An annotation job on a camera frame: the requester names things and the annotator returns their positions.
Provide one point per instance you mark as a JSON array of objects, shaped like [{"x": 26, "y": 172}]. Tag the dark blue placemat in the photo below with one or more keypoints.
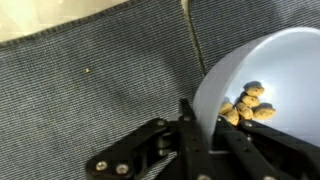
[
  {"x": 220, "y": 26},
  {"x": 70, "y": 91}
]

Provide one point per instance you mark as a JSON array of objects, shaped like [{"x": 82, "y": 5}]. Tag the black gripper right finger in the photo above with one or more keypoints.
[{"x": 252, "y": 164}]

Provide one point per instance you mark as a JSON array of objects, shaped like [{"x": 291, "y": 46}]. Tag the brown cookie pieces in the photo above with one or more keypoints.
[{"x": 247, "y": 106}]

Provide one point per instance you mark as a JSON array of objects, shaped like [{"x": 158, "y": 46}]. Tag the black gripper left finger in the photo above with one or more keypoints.
[{"x": 193, "y": 151}]

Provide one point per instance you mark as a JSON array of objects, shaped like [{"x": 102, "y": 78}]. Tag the dark blue placemat left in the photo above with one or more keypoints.
[{"x": 70, "y": 91}]

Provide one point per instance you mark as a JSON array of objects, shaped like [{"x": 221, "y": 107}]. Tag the light blue bowl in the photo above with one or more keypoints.
[{"x": 287, "y": 65}]

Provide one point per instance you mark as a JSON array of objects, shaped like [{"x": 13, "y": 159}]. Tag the dark blue placemat right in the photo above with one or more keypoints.
[{"x": 220, "y": 26}]

